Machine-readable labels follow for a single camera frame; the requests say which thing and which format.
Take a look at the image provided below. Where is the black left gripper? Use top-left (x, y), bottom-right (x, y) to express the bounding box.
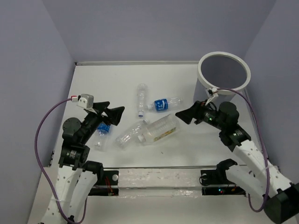
top-left (80, 101), bottom-right (125, 143)

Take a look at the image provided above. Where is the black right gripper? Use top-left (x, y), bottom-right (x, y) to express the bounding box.
top-left (176, 99), bottom-right (227, 131)

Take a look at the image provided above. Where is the small blue label bottle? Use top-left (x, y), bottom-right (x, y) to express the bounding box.
top-left (93, 122), bottom-right (110, 152)

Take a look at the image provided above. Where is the blue label bottle white cap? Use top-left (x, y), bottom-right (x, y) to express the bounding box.
top-left (146, 97), bottom-right (183, 112)

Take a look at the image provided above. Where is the clear slim bottle blue cap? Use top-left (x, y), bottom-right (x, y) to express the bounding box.
top-left (137, 84), bottom-right (148, 118)

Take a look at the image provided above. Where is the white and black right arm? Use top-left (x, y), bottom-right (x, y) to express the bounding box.
top-left (175, 101), bottom-right (299, 224)

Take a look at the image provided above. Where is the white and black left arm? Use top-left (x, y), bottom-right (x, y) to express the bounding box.
top-left (41, 101), bottom-right (125, 224)

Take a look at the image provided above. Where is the grey bin with white rim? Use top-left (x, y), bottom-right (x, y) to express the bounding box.
top-left (193, 51), bottom-right (251, 106)

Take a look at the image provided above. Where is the crushed clear bottle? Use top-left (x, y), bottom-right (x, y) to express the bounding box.
top-left (115, 119), bottom-right (149, 148)

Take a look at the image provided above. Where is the large ribbed clear bottle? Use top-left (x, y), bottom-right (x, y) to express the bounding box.
top-left (137, 114), bottom-right (180, 145)

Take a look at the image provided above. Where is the white foam strip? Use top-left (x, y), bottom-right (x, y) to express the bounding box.
top-left (118, 168), bottom-right (202, 198)

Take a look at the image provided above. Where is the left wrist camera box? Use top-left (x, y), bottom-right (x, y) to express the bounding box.
top-left (71, 94), bottom-right (94, 110)

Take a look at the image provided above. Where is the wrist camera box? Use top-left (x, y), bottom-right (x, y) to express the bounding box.
top-left (71, 94), bottom-right (94, 110)
top-left (205, 88), bottom-right (218, 106)

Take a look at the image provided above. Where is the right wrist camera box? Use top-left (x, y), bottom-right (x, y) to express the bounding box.
top-left (205, 88), bottom-right (218, 106)

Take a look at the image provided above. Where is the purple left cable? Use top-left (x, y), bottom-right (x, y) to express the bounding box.
top-left (34, 97), bottom-right (87, 223)

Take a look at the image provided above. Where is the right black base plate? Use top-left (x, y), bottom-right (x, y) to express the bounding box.
top-left (199, 169), bottom-right (246, 196)

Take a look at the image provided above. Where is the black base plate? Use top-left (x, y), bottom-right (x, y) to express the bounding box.
top-left (89, 169), bottom-right (119, 196)
top-left (199, 169), bottom-right (246, 196)

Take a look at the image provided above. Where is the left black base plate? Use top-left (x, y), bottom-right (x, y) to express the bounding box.
top-left (89, 169), bottom-right (119, 196)

